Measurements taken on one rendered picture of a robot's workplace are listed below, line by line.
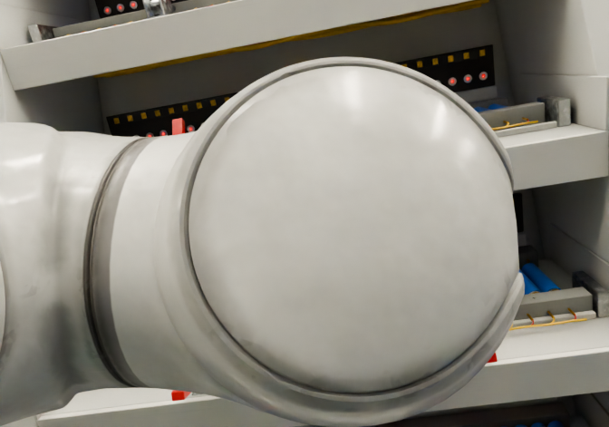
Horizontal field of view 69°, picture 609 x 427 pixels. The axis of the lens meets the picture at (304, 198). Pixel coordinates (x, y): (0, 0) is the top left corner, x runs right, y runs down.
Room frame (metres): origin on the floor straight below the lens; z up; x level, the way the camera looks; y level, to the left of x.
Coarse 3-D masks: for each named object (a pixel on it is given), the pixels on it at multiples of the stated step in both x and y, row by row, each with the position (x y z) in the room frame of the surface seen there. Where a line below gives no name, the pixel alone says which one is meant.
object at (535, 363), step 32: (576, 256) 0.52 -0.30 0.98; (608, 288) 0.47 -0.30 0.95; (608, 320) 0.46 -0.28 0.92; (512, 352) 0.44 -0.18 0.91; (544, 352) 0.43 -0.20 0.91; (576, 352) 0.42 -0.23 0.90; (608, 352) 0.42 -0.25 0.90; (480, 384) 0.44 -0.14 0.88; (512, 384) 0.43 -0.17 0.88; (544, 384) 0.43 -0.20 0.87; (576, 384) 0.43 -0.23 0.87; (608, 384) 0.43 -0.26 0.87; (64, 416) 0.47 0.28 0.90; (96, 416) 0.47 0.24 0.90; (128, 416) 0.46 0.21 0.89; (160, 416) 0.46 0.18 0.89; (192, 416) 0.46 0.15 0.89; (224, 416) 0.46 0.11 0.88; (256, 416) 0.46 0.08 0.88
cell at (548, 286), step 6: (528, 264) 0.55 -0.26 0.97; (534, 264) 0.55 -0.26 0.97; (522, 270) 0.55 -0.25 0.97; (528, 270) 0.54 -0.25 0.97; (534, 270) 0.53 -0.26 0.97; (540, 270) 0.53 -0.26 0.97; (528, 276) 0.53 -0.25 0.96; (534, 276) 0.52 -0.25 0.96; (540, 276) 0.52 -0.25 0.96; (546, 276) 0.52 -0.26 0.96; (534, 282) 0.52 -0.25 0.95; (540, 282) 0.51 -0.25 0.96; (546, 282) 0.50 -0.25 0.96; (552, 282) 0.50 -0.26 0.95; (540, 288) 0.51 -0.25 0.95; (546, 288) 0.50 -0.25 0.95; (552, 288) 0.49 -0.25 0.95; (558, 288) 0.49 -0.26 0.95
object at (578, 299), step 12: (576, 288) 0.47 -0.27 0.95; (528, 300) 0.47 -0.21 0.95; (540, 300) 0.47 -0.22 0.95; (552, 300) 0.46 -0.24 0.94; (564, 300) 0.46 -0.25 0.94; (576, 300) 0.46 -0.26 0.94; (588, 300) 0.46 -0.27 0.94; (528, 312) 0.47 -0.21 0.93; (540, 312) 0.47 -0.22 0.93; (552, 312) 0.47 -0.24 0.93; (564, 312) 0.47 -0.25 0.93; (576, 312) 0.47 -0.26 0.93; (552, 324) 0.45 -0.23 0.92
